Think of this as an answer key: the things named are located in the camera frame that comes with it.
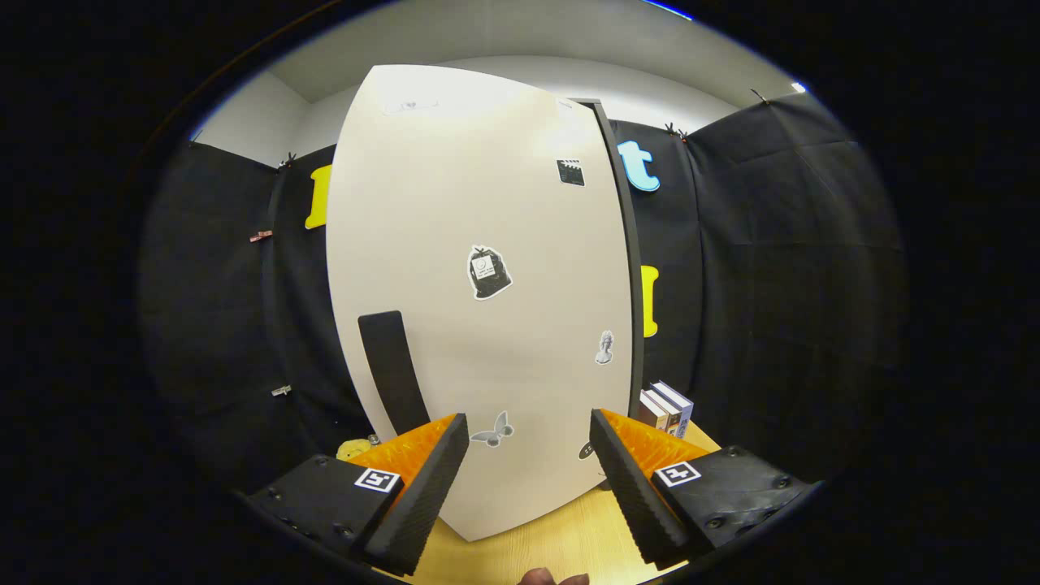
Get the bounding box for grey shoe cabinet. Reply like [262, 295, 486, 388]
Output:
[569, 97, 647, 419]

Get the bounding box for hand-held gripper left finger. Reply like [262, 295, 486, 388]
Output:
[248, 413, 470, 576]

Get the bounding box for brown spine book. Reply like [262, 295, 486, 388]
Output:
[648, 388, 682, 436]

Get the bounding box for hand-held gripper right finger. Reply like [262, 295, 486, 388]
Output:
[589, 408, 817, 570]

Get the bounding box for black backdrop cloth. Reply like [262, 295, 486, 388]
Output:
[138, 89, 907, 505]

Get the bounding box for black door handle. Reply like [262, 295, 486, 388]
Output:
[357, 310, 431, 436]

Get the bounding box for lilac cover book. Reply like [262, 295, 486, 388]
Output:
[654, 380, 694, 440]

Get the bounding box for beige shoe cabinet door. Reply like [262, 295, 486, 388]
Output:
[325, 63, 636, 543]

